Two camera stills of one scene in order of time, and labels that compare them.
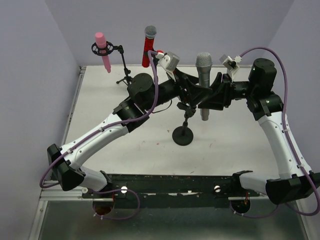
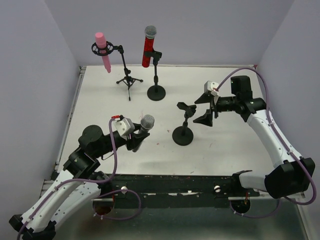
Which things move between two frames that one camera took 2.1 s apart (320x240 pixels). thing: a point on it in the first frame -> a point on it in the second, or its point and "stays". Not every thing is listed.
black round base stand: [183, 135] stays
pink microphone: [102, 44] stays
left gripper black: [183, 87] -> [129, 141]
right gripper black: [227, 90] -> [214, 108]
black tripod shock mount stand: [106, 51] stays
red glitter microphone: [150, 32] stays
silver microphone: [204, 62] -> [147, 122]
